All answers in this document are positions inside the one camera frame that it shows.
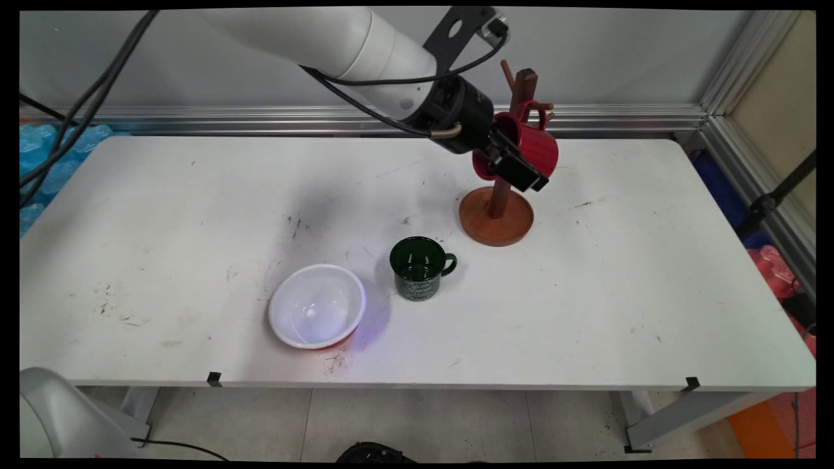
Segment small black floor object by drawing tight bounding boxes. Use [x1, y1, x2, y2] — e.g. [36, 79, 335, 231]
[781, 293, 816, 334]

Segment red enamel mug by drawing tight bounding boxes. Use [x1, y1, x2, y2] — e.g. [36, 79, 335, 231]
[472, 100, 560, 184]

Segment orange floor mat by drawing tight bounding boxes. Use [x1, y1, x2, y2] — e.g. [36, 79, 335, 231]
[726, 388, 816, 460]

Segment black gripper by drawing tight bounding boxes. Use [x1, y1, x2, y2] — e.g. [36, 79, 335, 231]
[408, 76, 551, 193]

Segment thick black gripper cable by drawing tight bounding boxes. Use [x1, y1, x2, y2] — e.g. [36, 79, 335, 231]
[20, 10, 463, 210]

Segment black round floor object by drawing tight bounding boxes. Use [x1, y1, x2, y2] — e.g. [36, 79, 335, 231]
[336, 442, 418, 463]

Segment thin black camera cable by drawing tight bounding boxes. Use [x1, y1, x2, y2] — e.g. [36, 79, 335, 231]
[20, 10, 510, 196]

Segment black floor cable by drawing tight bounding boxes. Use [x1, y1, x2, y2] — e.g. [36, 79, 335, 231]
[130, 438, 230, 462]

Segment blue box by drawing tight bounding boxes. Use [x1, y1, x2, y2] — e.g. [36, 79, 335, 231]
[691, 153, 771, 249]

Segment horizontal aluminium frame rail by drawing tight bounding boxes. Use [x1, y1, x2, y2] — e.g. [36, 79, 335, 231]
[20, 104, 708, 137]

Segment white bowl with red outside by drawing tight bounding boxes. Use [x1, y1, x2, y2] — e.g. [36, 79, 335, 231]
[268, 264, 367, 350]

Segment slanted aluminium frame rail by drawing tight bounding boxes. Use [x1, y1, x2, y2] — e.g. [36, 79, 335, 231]
[678, 116, 816, 300]

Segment grey table leg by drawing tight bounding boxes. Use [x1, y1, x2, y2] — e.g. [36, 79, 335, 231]
[78, 386, 161, 449]
[609, 390, 780, 455]

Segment red plastic bag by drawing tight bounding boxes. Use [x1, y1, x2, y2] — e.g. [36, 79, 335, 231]
[746, 246, 816, 356]

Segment upright aluminium frame post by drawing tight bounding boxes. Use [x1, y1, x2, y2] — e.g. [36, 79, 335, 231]
[700, 10, 802, 119]

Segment black tripod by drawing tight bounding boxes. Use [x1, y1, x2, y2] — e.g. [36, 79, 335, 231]
[735, 150, 816, 239]

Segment blue bubble wrap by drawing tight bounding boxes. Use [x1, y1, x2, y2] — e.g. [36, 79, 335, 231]
[20, 124, 131, 238]

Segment thin black hanging cable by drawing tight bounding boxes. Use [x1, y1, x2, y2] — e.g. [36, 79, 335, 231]
[791, 393, 803, 459]

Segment dark green enamel mug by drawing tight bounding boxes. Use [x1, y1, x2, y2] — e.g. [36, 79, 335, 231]
[390, 236, 458, 302]

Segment brown wooden mug tree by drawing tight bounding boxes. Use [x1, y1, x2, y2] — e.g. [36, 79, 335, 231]
[459, 60, 556, 248]

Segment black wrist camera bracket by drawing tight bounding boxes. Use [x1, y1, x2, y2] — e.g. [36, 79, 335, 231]
[424, 7, 510, 76]

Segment black wall cable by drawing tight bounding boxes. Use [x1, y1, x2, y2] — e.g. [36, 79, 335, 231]
[20, 93, 80, 126]

